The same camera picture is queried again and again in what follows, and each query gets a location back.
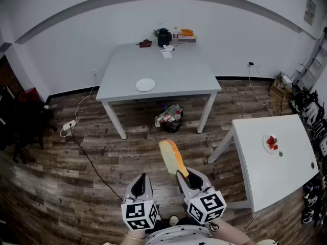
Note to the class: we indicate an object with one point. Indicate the white power strip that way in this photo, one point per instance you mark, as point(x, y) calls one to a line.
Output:
point(69, 124)

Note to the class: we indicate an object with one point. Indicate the white router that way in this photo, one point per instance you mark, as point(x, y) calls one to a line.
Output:
point(286, 79)

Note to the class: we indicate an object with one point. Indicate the yellow bread slice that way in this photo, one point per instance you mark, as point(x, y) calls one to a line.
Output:
point(171, 156)

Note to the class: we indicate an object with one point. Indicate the orange cloth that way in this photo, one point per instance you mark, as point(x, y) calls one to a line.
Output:
point(187, 31)

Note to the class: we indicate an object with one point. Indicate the white flat box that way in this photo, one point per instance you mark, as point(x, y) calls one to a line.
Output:
point(187, 39)

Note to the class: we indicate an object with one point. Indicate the pile of black equipment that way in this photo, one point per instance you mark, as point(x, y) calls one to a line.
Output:
point(313, 116)

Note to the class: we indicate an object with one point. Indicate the clear bottle red label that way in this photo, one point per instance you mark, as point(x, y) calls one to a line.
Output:
point(175, 36)

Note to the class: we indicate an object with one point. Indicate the black thermos jug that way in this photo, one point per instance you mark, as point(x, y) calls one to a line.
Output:
point(164, 37)

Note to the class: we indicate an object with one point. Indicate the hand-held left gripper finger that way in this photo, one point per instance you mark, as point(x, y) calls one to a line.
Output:
point(129, 189)
point(149, 190)

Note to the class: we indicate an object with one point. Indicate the red box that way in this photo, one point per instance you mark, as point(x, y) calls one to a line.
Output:
point(30, 95)

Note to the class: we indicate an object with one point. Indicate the grey rectangular table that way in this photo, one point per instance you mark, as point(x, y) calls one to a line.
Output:
point(158, 70)

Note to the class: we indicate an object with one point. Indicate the person's white shoe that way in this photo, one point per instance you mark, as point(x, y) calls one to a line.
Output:
point(173, 220)

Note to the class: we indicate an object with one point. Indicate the small white adapter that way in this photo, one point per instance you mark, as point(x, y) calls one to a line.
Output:
point(46, 107)

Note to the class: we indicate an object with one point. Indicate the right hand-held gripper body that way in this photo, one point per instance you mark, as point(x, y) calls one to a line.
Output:
point(207, 207)

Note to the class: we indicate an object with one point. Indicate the green strawberry leaf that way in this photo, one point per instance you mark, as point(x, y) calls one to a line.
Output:
point(281, 153)

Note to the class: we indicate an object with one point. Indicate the person's right forearm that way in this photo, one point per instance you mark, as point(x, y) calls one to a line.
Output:
point(230, 232)

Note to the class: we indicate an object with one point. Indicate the person's left forearm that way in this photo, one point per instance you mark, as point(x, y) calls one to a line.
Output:
point(134, 240)

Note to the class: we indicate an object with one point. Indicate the crumpled white paper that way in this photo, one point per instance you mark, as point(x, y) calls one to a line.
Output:
point(167, 48)

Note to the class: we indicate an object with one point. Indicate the white wall plug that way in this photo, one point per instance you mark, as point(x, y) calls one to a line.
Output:
point(95, 73)

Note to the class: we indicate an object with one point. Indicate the person's star print shirt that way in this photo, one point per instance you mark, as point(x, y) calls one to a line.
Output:
point(176, 236)

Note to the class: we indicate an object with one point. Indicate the wooden crate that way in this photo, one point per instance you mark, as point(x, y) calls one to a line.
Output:
point(279, 91)

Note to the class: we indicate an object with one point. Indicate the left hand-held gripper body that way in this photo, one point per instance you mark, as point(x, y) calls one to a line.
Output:
point(139, 212)

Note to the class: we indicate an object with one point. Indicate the metal rack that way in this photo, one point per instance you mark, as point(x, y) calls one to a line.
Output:
point(311, 62)

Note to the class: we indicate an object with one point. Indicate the dark red pouch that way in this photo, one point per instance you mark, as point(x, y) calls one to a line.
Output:
point(145, 44)

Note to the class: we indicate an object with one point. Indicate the small white fruit plate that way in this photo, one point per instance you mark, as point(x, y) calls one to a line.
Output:
point(268, 147)

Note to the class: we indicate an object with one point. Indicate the white round plate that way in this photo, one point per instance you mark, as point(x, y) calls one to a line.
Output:
point(145, 84)

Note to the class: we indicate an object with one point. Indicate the white table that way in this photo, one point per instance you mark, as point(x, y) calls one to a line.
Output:
point(276, 177)

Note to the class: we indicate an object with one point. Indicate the black chair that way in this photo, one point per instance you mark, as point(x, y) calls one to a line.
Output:
point(23, 126)

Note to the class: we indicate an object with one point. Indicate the wall poster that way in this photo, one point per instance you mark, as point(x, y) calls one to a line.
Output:
point(309, 11)

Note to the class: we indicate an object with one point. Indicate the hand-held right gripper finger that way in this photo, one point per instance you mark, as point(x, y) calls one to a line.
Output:
point(184, 187)
point(205, 181)

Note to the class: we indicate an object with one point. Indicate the small potted plant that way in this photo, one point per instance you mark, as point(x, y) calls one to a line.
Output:
point(156, 32)

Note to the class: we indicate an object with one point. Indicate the white paper sheet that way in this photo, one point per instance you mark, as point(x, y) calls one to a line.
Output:
point(167, 54)

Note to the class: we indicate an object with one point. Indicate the black trash bin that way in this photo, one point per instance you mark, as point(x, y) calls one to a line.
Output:
point(171, 122)

